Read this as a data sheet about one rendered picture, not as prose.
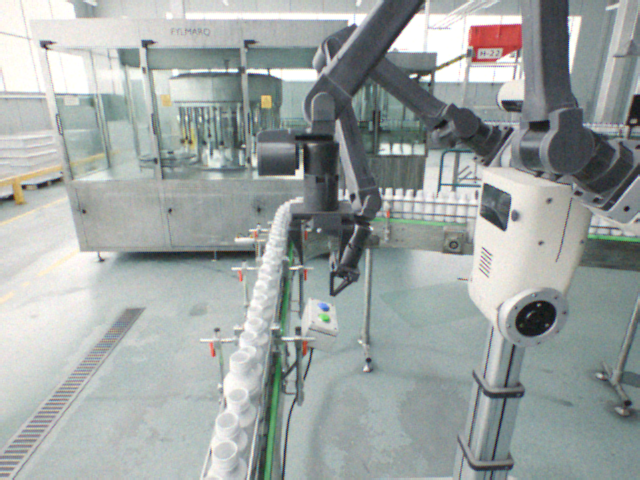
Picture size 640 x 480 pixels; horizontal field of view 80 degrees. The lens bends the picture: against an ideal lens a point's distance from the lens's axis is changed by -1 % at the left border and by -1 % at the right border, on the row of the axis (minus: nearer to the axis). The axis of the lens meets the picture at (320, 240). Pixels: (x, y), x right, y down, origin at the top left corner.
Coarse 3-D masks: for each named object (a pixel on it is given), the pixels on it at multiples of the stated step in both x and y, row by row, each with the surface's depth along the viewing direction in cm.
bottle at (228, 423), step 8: (224, 416) 64; (232, 416) 65; (216, 424) 62; (224, 424) 65; (232, 424) 65; (216, 432) 63; (224, 432) 62; (232, 432) 62; (240, 432) 64; (216, 440) 63; (224, 440) 62; (232, 440) 62; (240, 440) 64; (240, 448) 63; (248, 448) 65; (240, 456) 63; (248, 456) 66; (248, 464) 65
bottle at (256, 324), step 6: (252, 318) 93; (258, 318) 93; (252, 324) 93; (258, 324) 93; (252, 330) 90; (258, 330) 90; (258, 336) 91; (264, 336) 92; (258, 342) 90; (264, 342) 91; (264, 348) 92; (264, 354) 92; (264, 360) 92; (264, 366) 93
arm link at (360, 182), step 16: (336, 48) 92; (352, 112) 95; (336, 128) 95; (352, 128) 94; (352, 144) 94; (352, 160) 94; (352, 176) 93; (368, 176) 94; (352, 192) 95; (368, 192) 93; (352, 208) 97
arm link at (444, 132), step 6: (444, 120) 103; (480, 120) 103; (438, 126) 105; (444, 126) 102; (438, 132) 105; (444, 132) 103; (450, 132) 101; (444, 138) 104; (450, 138) 103; (456, 138) 101; (462, 138) 101; (450, 144) 106
